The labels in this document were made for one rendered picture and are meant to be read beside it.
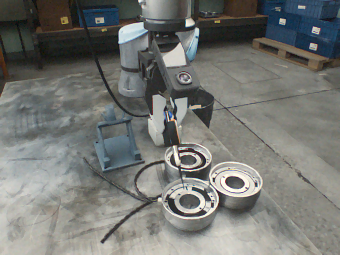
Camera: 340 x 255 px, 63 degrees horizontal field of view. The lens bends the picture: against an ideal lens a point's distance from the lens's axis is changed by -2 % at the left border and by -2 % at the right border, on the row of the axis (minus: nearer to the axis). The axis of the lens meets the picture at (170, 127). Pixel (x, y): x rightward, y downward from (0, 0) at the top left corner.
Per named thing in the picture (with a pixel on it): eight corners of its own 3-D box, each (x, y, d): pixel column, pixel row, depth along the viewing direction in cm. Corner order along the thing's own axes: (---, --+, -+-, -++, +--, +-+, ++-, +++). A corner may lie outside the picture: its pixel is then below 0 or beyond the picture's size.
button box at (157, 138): (181, 141, 75) (182, 125, 72) (156, 146, 73) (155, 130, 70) (171, 126, 81) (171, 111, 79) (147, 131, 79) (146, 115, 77)
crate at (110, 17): (116, 20, 402) (115, 4, 391) (120, 25, 371) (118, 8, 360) (79, 23, 389) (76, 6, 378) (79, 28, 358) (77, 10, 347)
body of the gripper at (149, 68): (173, 74, 58) (173, 13, 52) (192, 90, 51) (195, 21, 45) (137, 80, 56) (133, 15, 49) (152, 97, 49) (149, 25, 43)
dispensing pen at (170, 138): (180, 190, 53) (161, 103, 53) (173, 188, 57) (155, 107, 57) (191, 187, 54) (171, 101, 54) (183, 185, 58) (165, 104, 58)
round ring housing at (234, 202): (256, 178, 62) (259, 164, 60) (261, 215, 53) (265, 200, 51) (209, 173, 64) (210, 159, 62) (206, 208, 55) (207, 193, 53)
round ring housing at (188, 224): (219, 197, 57) (221, 182, 55) (213, 239, 49) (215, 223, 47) (169, 188, 60) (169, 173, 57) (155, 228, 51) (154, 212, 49)
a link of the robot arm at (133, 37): (124, 57, 105) (121, 19, 98) (160, 58, 104) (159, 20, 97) (117, 68, 95) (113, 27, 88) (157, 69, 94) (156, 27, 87)
